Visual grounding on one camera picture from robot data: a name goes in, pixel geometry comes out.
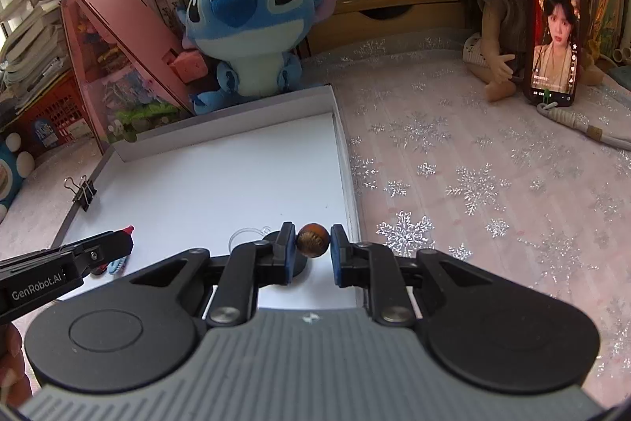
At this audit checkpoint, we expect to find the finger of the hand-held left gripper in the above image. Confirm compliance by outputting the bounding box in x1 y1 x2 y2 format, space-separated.
59 231 135 280

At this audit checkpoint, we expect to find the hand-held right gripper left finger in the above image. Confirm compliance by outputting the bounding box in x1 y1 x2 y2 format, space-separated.
129 221 297 329

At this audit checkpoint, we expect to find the brown-haired doll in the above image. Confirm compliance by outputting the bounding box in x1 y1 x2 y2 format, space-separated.
451 0 607 103

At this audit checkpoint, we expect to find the pink triangular dollhouse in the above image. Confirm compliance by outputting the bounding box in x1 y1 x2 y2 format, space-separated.
59 0 198 155

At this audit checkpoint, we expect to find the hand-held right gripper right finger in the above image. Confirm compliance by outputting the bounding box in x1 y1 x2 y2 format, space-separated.
330 224 494 329

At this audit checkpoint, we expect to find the red plastic basket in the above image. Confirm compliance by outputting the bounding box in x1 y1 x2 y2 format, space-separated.
0 68 106 155

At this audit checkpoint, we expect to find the blue cat plush toy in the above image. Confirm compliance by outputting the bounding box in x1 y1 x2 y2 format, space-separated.
0 132 36 225

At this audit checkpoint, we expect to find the stack of lying books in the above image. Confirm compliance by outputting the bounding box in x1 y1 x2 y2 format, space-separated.
0 0 75 106

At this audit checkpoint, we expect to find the pink snowflake tablecloth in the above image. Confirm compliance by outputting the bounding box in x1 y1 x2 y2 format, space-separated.
0 34 631 402

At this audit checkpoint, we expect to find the person's left hand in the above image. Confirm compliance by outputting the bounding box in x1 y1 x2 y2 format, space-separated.
0 325 25 397

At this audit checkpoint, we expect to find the blue alien plush toy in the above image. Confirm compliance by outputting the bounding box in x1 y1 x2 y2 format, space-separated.
176 0 348 116

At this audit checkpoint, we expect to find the brown walnut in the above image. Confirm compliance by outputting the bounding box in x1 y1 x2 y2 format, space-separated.
296 225 329 258

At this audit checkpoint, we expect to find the wooden drawer box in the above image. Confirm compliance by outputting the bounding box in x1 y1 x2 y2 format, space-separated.
308 0 467 56

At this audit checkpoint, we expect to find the smartphone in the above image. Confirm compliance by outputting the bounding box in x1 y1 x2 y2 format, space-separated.
523 0 590 109

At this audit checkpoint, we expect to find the small black binder clip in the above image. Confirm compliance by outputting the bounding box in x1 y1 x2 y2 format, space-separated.
64 174 98 212

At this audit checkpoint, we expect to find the white charging cable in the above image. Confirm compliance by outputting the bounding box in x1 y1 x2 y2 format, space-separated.
536 101 631 152

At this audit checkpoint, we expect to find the white cardboard box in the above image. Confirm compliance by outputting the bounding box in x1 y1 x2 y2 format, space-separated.
49 86 363 308

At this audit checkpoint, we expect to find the black round cap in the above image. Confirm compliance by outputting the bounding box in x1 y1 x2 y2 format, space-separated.
261 226 309 279

